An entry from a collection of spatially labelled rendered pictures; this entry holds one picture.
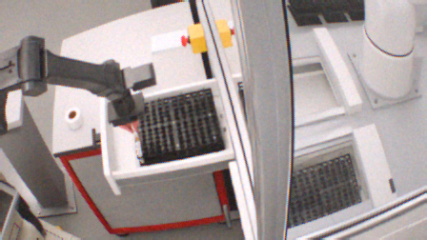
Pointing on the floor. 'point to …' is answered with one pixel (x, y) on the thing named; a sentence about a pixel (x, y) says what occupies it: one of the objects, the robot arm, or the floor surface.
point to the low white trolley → (181, 214)
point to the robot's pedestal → (35, 161)
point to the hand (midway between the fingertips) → (133, 129)
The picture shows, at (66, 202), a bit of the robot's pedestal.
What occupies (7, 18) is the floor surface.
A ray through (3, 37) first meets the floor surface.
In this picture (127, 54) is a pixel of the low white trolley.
